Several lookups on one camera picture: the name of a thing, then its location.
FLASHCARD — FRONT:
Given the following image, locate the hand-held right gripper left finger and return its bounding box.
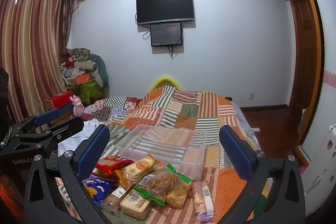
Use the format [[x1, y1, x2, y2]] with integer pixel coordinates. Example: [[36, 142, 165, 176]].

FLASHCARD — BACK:
[[24, 124, 111, 224]]

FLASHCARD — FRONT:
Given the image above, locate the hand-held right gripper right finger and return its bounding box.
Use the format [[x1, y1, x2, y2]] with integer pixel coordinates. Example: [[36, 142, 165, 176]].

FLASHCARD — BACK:
[[217, 125, 307, 224]]

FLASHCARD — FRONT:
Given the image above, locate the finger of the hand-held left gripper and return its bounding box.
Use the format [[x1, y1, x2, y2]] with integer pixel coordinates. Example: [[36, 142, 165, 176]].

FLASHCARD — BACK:
[[14, 116, 85, 147], [14, 108, 60, 135]]

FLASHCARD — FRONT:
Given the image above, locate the red snack packet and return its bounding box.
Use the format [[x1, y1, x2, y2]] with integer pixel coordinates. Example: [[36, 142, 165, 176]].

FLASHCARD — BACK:
[[95, 156, 135, 175]]

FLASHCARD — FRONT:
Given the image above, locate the blue snack packet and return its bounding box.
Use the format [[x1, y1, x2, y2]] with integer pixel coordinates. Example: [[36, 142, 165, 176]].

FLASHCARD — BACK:
[[83, 173, 117, 207]]

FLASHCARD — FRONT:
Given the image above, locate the orange end toast packet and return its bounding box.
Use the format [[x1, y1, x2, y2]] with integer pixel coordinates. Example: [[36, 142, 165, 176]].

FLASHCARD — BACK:
[[115, 154, 164, 187]]

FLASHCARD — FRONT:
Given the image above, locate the brown cake packet green label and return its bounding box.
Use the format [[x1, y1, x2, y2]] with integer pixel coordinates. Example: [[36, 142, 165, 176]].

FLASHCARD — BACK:
[[103, 182, 132, 210]]

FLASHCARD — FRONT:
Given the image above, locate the cookie roll packet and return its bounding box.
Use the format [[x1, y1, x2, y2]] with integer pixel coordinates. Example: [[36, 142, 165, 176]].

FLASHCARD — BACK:
[[191, 180, 215, 216]]

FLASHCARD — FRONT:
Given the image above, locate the barcode label toast packet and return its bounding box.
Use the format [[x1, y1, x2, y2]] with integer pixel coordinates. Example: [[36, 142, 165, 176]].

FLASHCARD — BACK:
[[120, 189, 153, 221]]

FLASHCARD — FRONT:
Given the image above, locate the clear plastic storage bin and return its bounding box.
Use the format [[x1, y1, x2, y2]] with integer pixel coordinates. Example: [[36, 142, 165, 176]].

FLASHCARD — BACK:
[[115, 124, 208, 180]]

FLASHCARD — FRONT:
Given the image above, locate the green seal brown snack bag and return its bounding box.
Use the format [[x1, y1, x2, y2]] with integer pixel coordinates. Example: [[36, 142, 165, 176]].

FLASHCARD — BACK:
[[134, 168, 172, 207]]

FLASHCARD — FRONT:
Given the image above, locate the white cloth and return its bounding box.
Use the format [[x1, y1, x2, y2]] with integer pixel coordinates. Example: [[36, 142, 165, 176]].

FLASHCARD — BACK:
[[57, 119, 101, 157]]

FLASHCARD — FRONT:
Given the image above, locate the dark blue box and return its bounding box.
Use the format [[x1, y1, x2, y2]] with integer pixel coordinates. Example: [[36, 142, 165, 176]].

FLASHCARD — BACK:
[[51, 103, 76, 120]]

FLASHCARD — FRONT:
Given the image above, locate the pink plush toy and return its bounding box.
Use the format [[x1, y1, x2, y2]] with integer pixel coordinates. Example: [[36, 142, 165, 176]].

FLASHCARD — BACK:
[[70, 95, 85, 117]]

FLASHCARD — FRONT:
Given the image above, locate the red box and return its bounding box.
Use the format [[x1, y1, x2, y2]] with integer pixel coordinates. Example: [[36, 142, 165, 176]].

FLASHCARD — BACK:
[[46, 91, 73, 109]]

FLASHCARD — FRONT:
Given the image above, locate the light printed bedsheet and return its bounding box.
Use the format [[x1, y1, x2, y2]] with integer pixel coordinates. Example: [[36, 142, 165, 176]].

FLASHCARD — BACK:
[[232, 102, 263, 152]]

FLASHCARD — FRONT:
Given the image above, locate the green patterned bag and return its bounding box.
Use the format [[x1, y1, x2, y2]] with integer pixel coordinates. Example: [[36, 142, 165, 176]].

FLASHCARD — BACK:
[[78, 79, 105, 105]]

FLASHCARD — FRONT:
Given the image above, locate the checkered patchwork quilt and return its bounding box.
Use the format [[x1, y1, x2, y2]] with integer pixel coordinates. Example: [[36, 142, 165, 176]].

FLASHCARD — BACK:
[[83, 96, 143, 123]]

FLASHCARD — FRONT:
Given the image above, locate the orange cardboard box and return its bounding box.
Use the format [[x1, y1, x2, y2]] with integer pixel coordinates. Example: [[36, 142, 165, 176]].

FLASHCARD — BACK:
[[68, 73, 93, 87]]

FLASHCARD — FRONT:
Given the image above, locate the patchwork striped blanket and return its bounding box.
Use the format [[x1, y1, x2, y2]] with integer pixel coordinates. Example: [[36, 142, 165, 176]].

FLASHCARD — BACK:
[[54, 86, 275, 224]]

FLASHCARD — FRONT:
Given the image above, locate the grey plush toy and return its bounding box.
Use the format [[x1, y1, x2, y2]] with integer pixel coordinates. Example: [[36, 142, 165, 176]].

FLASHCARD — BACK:
[[62, 54, 109, 88]]

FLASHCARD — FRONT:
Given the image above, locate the striped brown curtain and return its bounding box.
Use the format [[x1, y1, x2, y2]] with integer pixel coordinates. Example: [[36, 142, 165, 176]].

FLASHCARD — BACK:
[[0, 0, 77, 132]]

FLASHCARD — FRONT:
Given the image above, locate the floral patterned cloth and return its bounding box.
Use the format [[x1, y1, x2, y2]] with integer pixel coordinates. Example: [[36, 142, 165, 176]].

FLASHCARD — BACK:
[[66, 48, 91, 62]]

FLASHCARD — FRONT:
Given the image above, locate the white appliance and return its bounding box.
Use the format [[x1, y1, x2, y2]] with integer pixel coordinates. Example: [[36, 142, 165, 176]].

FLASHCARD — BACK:
[[301, 124, 336, 215]]

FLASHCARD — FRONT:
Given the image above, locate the yellow plastic item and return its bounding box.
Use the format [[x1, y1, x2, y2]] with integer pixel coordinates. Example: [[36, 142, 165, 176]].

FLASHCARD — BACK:
[[151, 76, 182, 91]]

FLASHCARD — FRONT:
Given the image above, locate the brown wooden door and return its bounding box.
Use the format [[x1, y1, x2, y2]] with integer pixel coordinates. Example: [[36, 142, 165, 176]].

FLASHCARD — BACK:
[[288, 0, 320, 157]]

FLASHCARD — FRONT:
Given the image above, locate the black monitor cable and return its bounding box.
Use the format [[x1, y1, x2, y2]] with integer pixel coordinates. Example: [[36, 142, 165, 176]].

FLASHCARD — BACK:
[[168, 45, 179, 60]]

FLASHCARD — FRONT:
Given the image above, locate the small black wall monitor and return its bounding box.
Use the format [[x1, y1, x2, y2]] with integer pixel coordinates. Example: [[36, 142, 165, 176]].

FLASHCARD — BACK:
[[150, 22, 184, 47]]

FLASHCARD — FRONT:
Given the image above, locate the large black wall television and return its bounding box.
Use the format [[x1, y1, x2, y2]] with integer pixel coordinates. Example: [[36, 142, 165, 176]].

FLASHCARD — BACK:
[[136, 0, 195, 26]]

